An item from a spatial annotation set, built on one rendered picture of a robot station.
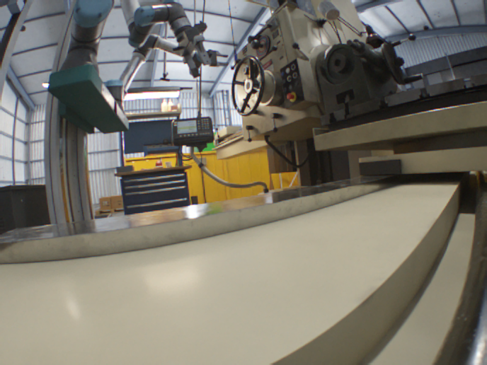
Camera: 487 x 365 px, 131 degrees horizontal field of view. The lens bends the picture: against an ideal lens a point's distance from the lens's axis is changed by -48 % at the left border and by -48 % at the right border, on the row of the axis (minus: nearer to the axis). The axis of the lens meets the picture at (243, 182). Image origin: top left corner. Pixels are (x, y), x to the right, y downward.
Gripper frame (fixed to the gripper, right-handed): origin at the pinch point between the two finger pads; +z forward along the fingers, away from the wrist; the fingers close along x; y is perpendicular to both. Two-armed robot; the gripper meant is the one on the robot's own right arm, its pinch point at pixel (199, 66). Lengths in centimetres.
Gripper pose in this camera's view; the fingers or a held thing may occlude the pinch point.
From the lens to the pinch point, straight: 80.7
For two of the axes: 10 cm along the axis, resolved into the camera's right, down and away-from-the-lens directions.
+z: 4.0, 8.6, 3.2
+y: -8.0, 5.0, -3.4
